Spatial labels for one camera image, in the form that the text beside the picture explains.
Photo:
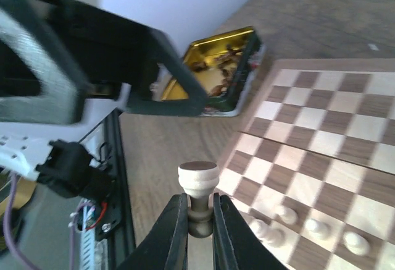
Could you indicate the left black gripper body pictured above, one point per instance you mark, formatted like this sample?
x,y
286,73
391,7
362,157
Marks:
x,y
51,64

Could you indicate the gold tin with dark pieces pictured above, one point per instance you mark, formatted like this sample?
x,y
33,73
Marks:
x,y
225,66

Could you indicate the light wooden chess piece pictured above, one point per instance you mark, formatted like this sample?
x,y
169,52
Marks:
x,y
198,180

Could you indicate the black mounting rail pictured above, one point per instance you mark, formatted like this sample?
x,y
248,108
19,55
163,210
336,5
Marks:
x,y
114,233

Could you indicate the wooden chessboard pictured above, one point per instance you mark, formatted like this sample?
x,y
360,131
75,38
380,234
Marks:
x,y
319,139

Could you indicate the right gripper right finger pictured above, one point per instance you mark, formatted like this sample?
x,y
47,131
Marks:
x,y
235,246

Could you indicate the light pawn on board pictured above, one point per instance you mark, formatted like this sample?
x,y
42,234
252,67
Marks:
x,y
286,214
259,228
318,229
274,238
356,244

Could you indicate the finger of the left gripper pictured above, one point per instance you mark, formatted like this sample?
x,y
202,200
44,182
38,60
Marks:
x,y
190,107

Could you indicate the light blue slotted strip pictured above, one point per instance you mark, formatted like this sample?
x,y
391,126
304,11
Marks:
x,y
87,238

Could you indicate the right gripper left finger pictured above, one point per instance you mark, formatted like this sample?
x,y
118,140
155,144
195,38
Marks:
x,y
166,245

